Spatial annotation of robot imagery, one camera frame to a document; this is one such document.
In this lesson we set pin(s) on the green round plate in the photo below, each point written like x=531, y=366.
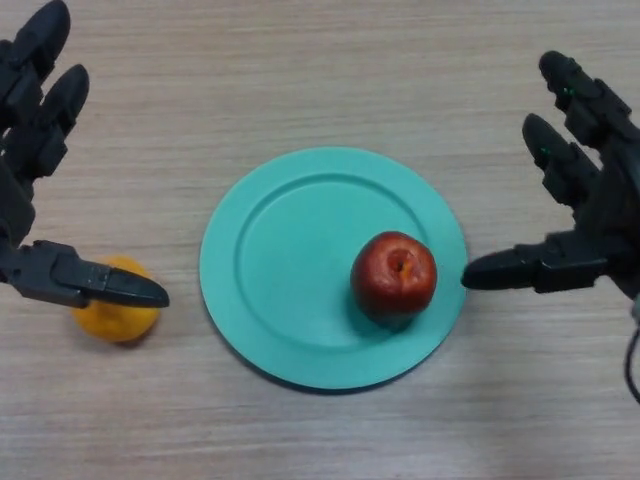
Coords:
x=290, y=280

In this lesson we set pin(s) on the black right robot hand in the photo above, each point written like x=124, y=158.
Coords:
x=610, y=200

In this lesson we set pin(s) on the yellow orange pear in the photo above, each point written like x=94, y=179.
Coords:
x=115, y=322

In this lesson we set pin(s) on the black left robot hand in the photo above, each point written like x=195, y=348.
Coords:
x=20, y=165

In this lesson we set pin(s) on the red apple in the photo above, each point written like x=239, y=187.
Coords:
x=392, y=285

